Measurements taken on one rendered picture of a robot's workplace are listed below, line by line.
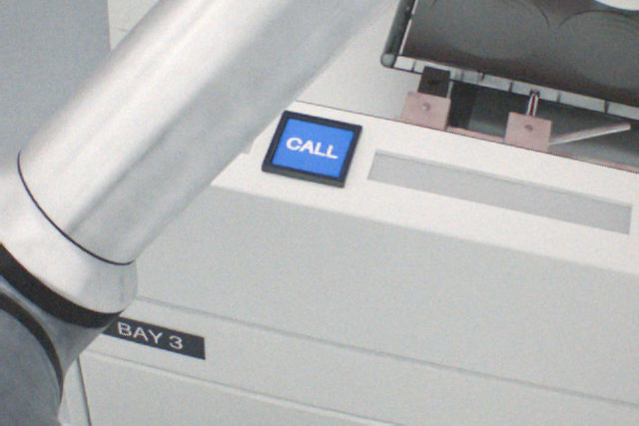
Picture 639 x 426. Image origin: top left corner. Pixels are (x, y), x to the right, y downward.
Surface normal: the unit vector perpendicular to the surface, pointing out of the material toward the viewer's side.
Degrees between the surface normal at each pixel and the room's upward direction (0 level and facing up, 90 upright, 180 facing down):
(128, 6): 90
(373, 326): 90
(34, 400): 62
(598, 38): 0
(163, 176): 80
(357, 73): 0
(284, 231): 90
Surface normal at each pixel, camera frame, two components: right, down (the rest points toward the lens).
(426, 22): 0.05, -0.69
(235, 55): -0.04, 0.33
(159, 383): -0.24, 0.69
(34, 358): 0.88, -0.44
